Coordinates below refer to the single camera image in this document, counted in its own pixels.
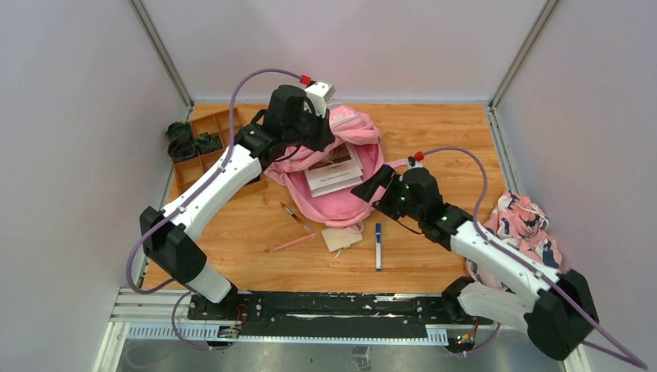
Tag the pink patterned cloth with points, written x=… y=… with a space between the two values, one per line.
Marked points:
x=522 y=224

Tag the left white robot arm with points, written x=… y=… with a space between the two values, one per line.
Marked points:
x=295 y=118

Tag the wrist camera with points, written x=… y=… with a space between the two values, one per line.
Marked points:
x=319 y=94
x=413 y=163

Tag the small beige notebook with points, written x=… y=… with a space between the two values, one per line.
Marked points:
x=340 y=238

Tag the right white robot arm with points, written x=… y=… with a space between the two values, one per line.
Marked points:
x=554 y=309

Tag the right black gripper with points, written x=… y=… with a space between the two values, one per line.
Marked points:
x=366 y=191

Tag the wooden compartment tray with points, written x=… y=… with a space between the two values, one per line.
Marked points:
x=214 y=122

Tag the white coffee cover book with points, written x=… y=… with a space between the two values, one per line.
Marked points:
x=339 y=169

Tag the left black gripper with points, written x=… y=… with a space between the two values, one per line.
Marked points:
x=318 y=132

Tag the red gel pen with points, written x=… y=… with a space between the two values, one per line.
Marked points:
x=296 y=218

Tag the pink school backpack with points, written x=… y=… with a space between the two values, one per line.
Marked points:
x=338 y=209

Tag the dark rolled sock lower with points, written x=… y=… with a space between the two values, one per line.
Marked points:
x=182 y=149

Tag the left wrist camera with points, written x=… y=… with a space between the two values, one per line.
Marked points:
x=319 y=94

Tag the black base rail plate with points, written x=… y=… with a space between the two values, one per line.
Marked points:
x=333 y=314

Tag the pink pen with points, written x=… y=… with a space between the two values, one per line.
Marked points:
x=294 y=242

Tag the blue white marker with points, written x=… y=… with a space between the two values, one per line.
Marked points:
x=378 y=247

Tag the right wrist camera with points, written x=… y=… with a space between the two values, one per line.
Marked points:
x=413 y=163

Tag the dark rolled sock in tray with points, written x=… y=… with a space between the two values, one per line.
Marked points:
x=208 y=143

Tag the dark rolled sock upper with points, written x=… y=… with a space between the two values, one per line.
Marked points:
x=178 y=130

